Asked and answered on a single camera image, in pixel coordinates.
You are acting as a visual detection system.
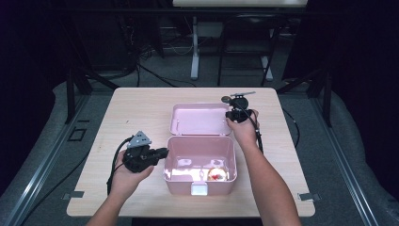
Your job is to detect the hand-held gripper black cable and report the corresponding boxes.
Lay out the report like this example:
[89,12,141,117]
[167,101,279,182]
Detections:
[246,107,264,155]
[105,136,135,196]

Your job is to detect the black metal frame stand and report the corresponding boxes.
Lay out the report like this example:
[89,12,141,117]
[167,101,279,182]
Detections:
[277,66,333,128]
[64,66,120,125]

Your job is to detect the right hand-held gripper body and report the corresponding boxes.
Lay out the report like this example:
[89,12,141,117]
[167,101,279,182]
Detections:
[225,90,257,124]

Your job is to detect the black floor cable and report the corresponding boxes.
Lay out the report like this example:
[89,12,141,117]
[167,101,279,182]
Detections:
[136,62,198,89]
[281,107,301,149]

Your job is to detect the left hand-held gripper black cable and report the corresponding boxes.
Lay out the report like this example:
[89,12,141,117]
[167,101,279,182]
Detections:
[105,136,135,196]

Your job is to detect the person's right hand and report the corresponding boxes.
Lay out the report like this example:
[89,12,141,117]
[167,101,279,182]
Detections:
[226,108,261,149]

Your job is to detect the round pastry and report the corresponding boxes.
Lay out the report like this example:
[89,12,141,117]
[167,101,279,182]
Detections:
[207,167,229,183]

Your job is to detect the pink plastic lidded box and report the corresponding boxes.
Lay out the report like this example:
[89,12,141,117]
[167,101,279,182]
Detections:
[163,103,238,197]

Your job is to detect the right hand-held gripper black cable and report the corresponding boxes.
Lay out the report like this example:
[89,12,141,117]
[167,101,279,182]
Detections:
[246,107,264,155]

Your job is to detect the person's left hand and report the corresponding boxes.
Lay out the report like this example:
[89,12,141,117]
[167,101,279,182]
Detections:
[109,150,155,202]

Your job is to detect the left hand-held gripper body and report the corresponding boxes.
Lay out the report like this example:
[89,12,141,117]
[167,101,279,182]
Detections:
[121,130,158,174]

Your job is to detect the white desk top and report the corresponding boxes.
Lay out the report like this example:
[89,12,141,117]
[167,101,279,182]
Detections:
[172,0,310,8]

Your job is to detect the aluminium floor rail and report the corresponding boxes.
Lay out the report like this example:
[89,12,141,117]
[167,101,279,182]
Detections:
[2,93,91,226]
[310,96,381,226]

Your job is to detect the black chair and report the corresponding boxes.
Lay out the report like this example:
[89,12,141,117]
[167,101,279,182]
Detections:
[217,13,285,88]

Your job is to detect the white desk leg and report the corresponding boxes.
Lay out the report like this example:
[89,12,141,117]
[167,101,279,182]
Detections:
[190,15,200,81]
[261,56,274,80]

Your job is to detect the grey metal table bracket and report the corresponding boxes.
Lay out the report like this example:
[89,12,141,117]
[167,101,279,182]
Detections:
[297,192,322,202]
[61,190,85,201]

